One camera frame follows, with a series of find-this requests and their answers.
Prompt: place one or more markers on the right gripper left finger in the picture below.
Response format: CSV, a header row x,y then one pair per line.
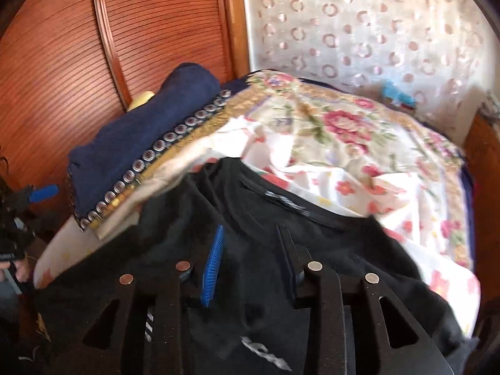
x,y
211,269

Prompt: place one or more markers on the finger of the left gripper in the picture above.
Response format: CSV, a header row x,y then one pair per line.
x,y
31,195

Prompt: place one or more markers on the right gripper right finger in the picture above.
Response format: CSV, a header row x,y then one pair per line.
x,y
292,257

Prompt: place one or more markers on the black t-shirt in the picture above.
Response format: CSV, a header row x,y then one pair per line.
x,y
133,307

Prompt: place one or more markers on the person's left hand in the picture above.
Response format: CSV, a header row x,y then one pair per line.
x,y
22,270

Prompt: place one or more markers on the navy folded blanket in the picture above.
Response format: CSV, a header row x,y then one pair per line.
x,y
94,168

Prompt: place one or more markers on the white strawberry print sheet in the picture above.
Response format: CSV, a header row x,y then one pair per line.
x,y
455,284

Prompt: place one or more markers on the floral bed blanket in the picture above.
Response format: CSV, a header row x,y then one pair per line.
x,y
351,132

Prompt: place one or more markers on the wooden slatted wardrobe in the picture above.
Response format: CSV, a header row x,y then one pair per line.
x,y
69,66

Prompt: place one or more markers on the blue toy on bed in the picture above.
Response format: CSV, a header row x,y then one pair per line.
x,y
392,95

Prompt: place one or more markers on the wooden sideboard cabinet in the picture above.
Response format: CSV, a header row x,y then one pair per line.
x,y
482,154

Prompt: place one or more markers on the circle pattern sheer curtain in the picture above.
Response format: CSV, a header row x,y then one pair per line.
x,y
443,53

